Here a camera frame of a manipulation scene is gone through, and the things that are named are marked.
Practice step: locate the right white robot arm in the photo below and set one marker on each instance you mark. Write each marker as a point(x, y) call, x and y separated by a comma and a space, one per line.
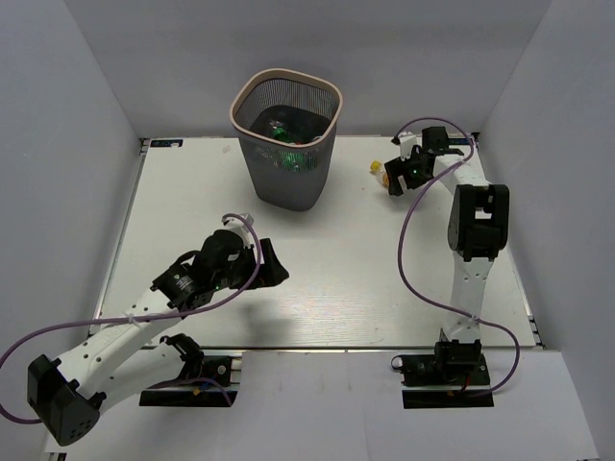
point(476, 233)

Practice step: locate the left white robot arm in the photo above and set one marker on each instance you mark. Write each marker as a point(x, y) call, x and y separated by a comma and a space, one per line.
point(70, 393)

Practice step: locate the grey mesh waste bin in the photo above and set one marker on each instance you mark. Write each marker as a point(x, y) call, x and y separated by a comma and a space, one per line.
point(286, 122)

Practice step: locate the orange cap juice bottle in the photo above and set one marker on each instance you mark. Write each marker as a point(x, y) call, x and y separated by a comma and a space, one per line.
point(377, 169)

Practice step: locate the green soda bottle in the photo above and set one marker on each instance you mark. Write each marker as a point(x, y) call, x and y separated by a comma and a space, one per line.
point(290, 160)

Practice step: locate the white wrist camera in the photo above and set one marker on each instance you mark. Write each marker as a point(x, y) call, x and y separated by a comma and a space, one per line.
point(239, 224)
point(405, 141)

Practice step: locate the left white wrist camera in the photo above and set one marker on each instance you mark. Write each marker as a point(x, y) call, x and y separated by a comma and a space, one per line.
point(239, 224)

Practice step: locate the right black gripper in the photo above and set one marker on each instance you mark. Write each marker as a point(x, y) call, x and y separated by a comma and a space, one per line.
point(396, 168)

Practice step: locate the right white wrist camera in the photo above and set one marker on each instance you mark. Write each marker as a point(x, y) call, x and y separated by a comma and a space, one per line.
point(405, 141)

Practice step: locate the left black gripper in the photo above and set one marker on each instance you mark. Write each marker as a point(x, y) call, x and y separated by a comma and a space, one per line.
point(271, 273)

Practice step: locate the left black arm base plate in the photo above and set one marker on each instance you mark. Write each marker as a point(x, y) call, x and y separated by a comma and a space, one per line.
point(214, 384)

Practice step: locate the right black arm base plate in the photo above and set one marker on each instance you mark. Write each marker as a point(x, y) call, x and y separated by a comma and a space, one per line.
point(454, 386)

